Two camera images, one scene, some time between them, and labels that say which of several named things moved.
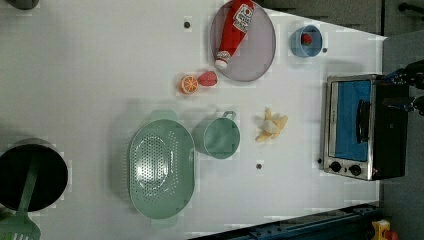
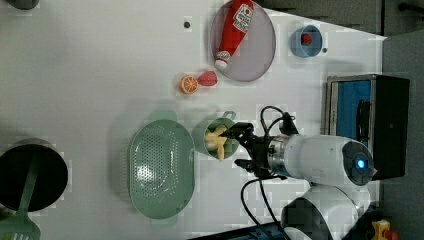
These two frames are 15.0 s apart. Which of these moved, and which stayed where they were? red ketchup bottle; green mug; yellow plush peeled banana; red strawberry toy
Moved: yellow plush peeled banana
Stayed: red ketchup bottle; green mug; red strawberry toy
